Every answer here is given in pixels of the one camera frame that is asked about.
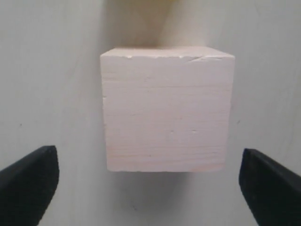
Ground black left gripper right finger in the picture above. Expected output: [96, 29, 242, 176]
[238, 148, 301, 226]

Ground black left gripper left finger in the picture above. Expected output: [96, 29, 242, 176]
[0, 145, 59, 226]

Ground large wooden cube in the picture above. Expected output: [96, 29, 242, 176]
[100, 47, 235, 172]

